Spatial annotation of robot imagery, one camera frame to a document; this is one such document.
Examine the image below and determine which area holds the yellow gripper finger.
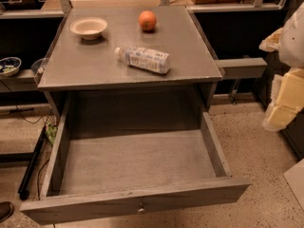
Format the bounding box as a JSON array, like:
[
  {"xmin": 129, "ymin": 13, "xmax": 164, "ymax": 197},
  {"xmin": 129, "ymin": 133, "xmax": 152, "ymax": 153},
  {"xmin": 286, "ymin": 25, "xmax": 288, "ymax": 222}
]
[{"xmin": 262, "ymin": 103, "xmax": 297, "ymax": 132}]

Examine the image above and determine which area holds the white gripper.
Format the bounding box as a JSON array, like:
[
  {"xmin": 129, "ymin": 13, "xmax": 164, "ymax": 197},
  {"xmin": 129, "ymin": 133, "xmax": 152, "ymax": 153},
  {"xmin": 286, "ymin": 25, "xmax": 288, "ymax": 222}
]
[{"xmin": 259, "ymin": 3, "xmax": 304, "ymax": 112}]

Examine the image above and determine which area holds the clear plastic water bottle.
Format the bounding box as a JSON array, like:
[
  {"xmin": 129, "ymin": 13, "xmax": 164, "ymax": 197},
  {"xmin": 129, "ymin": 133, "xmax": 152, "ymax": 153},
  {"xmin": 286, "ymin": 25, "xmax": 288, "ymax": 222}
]
[{"xmin": 114, "ymin": 46, "xmax": 170, "ymax": 74}]

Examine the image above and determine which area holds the open grey top drawer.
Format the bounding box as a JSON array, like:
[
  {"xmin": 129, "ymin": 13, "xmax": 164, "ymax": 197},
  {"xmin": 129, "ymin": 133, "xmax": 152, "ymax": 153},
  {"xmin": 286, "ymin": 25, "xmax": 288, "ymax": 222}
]
[{"xmin": 21, "ymin": 89, "xmax": 250, "ymax": 225}]

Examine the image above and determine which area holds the metal drawer knob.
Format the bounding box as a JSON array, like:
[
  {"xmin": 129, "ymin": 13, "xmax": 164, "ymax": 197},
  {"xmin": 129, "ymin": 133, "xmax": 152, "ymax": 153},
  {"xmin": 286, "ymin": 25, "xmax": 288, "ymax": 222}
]
[{"xmin": 137, "ymin": 202, "xmax": 145, "ymax": 214}]

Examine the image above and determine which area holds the orange fruit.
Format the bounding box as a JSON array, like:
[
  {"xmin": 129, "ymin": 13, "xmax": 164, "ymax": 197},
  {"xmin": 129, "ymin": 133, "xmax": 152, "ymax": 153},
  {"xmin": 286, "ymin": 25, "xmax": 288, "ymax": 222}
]
[{"xmin": 138, "ymin": 10, "xmax": 157, "ymax": 31}]

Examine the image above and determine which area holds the grey wooden cabinet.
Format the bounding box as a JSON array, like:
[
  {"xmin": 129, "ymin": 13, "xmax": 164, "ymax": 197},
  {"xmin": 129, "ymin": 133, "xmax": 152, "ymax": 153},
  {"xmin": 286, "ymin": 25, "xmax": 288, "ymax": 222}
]
[{"xmin": 38, "ymin": 6, "xmax": 222, "ymax": 107}]

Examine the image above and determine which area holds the beige paper bowl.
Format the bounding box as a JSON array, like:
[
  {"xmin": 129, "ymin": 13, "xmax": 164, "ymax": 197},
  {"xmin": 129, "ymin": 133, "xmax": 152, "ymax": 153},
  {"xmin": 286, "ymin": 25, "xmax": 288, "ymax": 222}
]
[{"xmin": 70, "ymin": 17, "xmax": 107, "ymax": 40}]

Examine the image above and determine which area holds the clear plastic cup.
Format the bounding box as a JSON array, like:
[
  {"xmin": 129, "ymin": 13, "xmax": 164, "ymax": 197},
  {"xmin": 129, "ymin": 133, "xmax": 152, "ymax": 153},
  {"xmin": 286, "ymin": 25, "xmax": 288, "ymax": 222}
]
[{"xmin": 30, "ymin": 58, "xmax": 48, "ymax": 74}]

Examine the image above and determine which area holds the black floor bar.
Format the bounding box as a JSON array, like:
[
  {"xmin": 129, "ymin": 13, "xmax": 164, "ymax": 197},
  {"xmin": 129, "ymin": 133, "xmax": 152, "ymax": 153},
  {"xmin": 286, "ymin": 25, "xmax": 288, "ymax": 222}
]
[{"xmin": 18, "ymin": 127, "xmax": 46, "ymax": 200}]

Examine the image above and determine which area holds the dark shoe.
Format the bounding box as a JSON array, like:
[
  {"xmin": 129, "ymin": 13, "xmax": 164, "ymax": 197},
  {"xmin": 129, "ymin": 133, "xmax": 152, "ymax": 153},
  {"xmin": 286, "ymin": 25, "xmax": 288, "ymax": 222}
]
[{"xmin": 0, "ymin": 201, "xmax": 14, "ymax": 222}]

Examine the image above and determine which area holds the black floor cable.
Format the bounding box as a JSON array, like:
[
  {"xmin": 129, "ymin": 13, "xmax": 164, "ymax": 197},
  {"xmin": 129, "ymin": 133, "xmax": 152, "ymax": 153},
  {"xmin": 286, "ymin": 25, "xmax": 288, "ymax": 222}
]
[{"xmin": 0, "ymin": 79, "xmax": 51, "ymax": 125}]

